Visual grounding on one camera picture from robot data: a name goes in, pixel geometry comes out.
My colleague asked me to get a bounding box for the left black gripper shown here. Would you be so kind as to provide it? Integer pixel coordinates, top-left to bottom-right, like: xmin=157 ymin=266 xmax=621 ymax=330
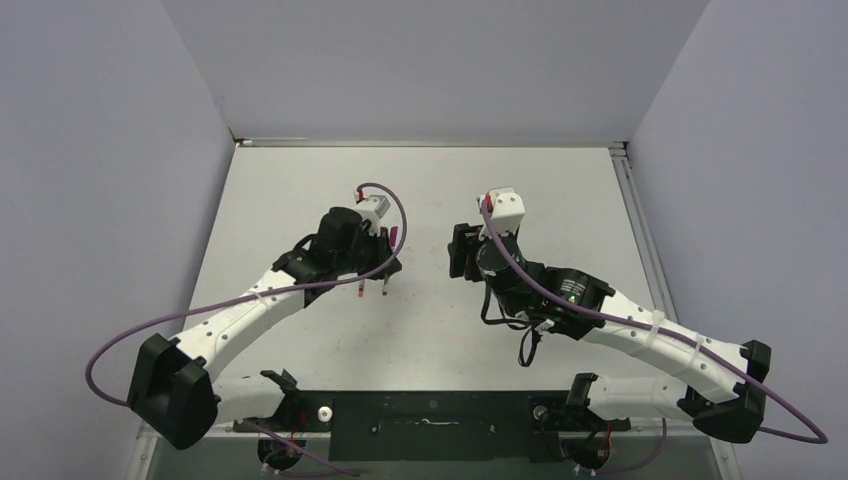
xmin=333 ymin=225 xmax=400 ymax=281

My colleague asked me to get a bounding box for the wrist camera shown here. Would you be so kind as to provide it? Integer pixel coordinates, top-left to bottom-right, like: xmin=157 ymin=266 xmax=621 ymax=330
xmin=476 ymin=187 xmax=526 ymax=240
xmin=353 ymin=190 xmax=391 ymax=236

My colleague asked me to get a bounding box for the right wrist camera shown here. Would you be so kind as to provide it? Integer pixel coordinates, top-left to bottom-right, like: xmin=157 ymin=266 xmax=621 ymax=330
xmin=476 ymin=187 xmax=526 ymax=240

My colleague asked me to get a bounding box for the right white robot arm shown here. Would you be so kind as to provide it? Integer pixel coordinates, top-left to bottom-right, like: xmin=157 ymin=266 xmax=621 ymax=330
xmin=447 ymin=223 xmax=771 ymax=444

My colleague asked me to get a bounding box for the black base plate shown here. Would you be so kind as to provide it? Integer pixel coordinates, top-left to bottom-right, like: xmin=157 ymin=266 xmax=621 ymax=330
xmin=256 ymin=390 xmax=631 ymax=462

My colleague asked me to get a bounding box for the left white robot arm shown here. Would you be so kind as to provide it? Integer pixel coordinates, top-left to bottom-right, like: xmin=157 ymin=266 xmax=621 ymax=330
xmin=127 ymin=195 xmax=402 ymax=450

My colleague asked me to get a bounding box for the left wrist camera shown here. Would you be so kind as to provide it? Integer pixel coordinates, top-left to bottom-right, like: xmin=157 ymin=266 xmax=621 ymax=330
xmin=353 ymin=190 xmax=391 ymax=236

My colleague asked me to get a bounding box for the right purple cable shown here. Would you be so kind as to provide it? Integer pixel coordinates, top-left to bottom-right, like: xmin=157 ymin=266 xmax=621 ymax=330
xmin=479 ymin=198 xmax=829 ymax=445

